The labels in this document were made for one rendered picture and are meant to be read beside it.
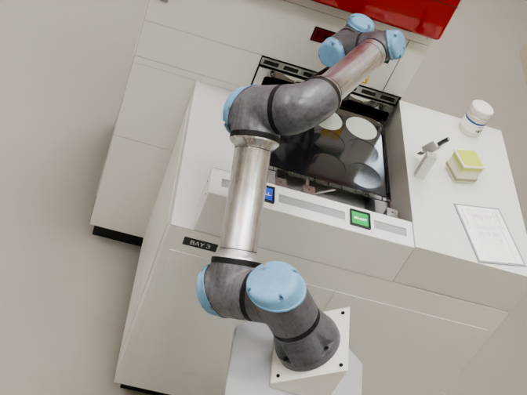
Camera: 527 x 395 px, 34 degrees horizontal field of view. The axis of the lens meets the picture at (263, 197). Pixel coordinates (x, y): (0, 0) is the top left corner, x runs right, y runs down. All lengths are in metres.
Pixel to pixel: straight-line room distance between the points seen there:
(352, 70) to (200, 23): 0.66
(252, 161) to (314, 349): 0.44
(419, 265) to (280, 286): 0.58
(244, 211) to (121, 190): 1.14
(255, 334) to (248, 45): 0.93
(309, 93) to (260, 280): 0.43
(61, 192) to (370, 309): 1.43
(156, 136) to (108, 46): 1.35
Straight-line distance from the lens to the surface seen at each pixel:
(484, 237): 2.40
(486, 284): 2.38
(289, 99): 1.92
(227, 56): 2.63
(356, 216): 2.23
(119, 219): 3.13
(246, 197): 1.94
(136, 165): 2.94
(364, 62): 2.11
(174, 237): 2.25
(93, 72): 3.95
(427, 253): 2.27
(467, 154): 2.53
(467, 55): 5.24
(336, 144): 2.53
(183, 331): 2.53
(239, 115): 1.98
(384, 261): 2.28
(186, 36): 2.60
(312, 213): 2.19
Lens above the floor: 2.39
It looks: 41 degrees down
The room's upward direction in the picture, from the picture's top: 24 degrees clockwise
